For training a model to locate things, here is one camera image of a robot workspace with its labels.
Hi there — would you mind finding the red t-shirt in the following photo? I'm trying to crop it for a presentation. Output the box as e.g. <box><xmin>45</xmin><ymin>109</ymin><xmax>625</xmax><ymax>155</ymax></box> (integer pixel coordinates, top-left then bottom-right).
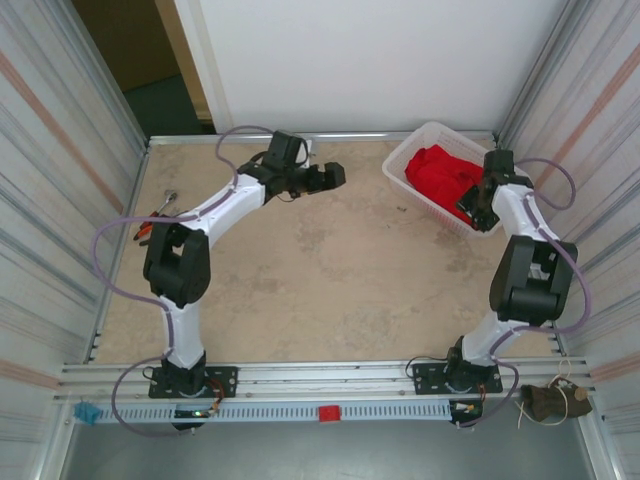
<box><xmin>404</xmin><ymin>144</ymin><xmax>486</xmax><ymax>226</ymax></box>

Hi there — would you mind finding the white plastic basket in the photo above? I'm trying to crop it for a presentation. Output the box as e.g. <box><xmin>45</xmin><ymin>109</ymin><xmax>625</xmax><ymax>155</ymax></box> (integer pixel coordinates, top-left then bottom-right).
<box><xmin>382</xmin><ymin>121</ymin><xmax>534</xmax><ymax>239</ymax></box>

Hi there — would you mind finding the silver ratchet wrench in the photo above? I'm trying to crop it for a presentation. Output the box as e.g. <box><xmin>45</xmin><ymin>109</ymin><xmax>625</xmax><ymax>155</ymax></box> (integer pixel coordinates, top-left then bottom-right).
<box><xmin>149</xmin><ymin>188</ymin><xmax>180</xmax><ymax>219</ymax></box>

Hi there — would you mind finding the small circuit board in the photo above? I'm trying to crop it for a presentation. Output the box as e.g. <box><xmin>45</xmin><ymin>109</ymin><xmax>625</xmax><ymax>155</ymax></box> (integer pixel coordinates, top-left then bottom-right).
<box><xmin>448</xmin><ymin>399</ymin><xmax>485</xmax><ymax>417</ymax></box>
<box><xmin>173</xmin><ymin>407</ymin><xmax>221</xmax><ymax>420</ymax></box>

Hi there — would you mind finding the grey metal sheet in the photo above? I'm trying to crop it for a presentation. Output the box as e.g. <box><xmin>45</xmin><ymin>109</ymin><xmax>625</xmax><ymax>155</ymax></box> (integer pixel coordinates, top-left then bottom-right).
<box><xmin>62</xmin><ymin>422</ymin><xmax>609</xmax><ymax>480</ymax></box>

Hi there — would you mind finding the small blue block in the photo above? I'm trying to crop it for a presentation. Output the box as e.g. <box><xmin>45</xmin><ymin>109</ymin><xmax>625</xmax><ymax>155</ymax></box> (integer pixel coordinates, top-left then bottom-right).
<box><xmin>73</xmin><ymin>402</ymin><xmax>100</xmax><ymax>426</ymax></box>

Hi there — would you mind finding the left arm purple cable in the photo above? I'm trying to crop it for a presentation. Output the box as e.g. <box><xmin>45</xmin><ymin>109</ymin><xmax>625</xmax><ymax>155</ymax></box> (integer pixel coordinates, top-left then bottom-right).
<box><xmin>91</xmin><ymin>124</ymin><xmax>276</xmax><ymax>437</ymax></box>

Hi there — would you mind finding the white door frame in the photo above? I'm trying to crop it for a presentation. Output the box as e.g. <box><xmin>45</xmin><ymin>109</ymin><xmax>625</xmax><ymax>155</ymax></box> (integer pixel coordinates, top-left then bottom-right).
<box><xmin>172</xmin><ymin>0</ymin><xmax>235</xmax><ymax>135</ymax></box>

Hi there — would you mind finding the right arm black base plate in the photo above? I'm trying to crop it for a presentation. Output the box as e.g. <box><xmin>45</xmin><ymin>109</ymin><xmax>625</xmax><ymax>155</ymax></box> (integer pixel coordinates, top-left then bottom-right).
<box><xmin>412</xmin><ymin>362</ymin><xmax>504</xmax><ymax>396</ymax></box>

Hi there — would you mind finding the brown drawstring pouch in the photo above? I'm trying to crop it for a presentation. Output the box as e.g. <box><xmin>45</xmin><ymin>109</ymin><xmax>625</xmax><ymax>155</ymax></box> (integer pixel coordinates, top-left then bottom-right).
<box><xmin>517</xmin><ymin>358</ymin><xmax>595</xmax><ymax>427</ymax></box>

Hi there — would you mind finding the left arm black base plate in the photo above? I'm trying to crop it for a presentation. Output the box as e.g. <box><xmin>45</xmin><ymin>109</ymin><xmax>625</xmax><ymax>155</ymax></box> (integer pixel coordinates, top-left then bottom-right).
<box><xmin>148</xmin><ymin>366</ymin><xmax>239</xmax><ymax>400</ymax></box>

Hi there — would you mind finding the white slotted cable duct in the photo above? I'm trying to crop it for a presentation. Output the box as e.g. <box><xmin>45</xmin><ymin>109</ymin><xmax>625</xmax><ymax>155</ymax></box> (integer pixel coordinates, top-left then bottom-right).
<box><xmin>94</xmin><ymin>403</ymin><xmax>454</xmax><ymax>424</ymax></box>

